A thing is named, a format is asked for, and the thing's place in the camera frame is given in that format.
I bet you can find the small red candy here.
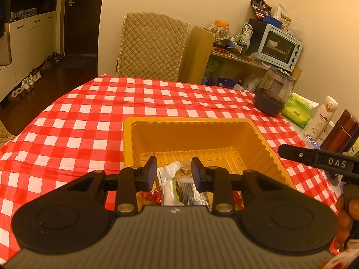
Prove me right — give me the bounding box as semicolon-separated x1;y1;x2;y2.
140;189;163;206

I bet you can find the blue plastic bowl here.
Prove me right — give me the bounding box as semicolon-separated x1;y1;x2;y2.
217;77;236;89

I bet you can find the light blue toaster oven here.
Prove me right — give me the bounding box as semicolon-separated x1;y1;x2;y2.
255;24;304;72

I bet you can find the green tissue pack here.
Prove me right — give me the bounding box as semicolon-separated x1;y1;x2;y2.
281;92;320;129

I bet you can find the white foil pouch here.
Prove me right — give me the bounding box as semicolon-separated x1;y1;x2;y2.
157;161;180;206

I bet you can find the golden candy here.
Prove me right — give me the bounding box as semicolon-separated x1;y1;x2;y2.
179;161;194;175

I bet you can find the red checkered tablecloth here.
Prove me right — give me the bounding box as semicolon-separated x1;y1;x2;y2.
0;74;340;261

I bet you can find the brown metal flask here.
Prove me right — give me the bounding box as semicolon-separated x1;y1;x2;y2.
320;109;359;155

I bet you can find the red white cloth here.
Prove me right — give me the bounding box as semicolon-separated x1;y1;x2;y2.
322;251;353;269

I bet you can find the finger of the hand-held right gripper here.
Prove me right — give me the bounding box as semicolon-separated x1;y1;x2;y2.
278;144;322;166

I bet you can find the beige quilted chair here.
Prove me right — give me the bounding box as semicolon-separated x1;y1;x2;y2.
116;12;191;82
0;120;17;147

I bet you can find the dark snack bag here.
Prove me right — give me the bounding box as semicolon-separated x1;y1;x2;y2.
250;0;272;20

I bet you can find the glass jar with dark liquid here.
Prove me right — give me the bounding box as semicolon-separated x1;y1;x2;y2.
254;67;296;116

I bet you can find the green white snack bag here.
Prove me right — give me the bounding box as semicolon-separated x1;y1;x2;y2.
234;24;253;47

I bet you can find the blue white packet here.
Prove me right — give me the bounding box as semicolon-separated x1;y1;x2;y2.
304;134;322;150

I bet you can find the white cabinet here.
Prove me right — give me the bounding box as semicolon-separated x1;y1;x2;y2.
0;0;67;102

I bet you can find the row of shoes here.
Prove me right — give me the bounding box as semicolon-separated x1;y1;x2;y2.
7;52;63;102

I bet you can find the dark door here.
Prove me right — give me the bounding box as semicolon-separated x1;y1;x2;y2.
63;0;107;60

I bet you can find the red snack packet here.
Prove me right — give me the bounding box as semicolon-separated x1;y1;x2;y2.
231;191;245;211

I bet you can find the person's right hand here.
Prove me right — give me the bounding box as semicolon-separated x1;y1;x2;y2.
335;192;355;251

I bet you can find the plastic jar with orange lid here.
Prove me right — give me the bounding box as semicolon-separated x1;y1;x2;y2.
208;20;232;46

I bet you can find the white thermos bottle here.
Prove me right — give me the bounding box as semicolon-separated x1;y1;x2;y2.
304;96;338;142

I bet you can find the yellow plastic tray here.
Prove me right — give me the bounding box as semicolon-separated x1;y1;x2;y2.
123;117;298;210

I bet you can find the wooden shelf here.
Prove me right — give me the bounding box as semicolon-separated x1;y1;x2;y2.
202;48;302;91

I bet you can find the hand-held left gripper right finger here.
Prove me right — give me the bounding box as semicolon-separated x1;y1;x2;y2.
191;156;285;217

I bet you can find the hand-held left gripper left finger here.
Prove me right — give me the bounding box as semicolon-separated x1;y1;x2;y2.
64;156;158;217

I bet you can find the blue plastic box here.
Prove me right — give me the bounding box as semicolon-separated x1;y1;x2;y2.
264;15;282;27

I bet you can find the grey stick packet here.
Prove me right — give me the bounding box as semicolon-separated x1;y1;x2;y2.
178;180;208;206

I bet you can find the cardboard box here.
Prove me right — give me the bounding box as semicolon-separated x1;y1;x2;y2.
179;26;216;84

